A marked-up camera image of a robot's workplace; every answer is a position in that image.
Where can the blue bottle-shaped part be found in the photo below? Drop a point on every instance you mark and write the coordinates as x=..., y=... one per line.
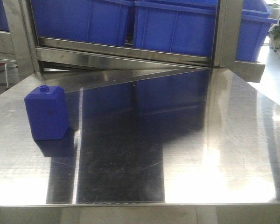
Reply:
x=47, y=112

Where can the left blue plastic bin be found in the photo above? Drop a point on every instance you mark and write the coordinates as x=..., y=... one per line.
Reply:
x=98, y=21

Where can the blue plastic bin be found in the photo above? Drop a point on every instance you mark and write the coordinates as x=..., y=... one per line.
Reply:
x=255, y=24
x=173, y=27
x=98, y=21

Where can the middle blue plastic bin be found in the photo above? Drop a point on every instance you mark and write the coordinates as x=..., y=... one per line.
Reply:
x=173, y=27

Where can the right blue plastic bin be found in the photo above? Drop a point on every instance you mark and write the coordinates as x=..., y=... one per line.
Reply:
x=255, y=24

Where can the stainless steel shelf frame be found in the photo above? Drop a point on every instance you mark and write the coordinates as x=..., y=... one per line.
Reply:
x=32, y=52

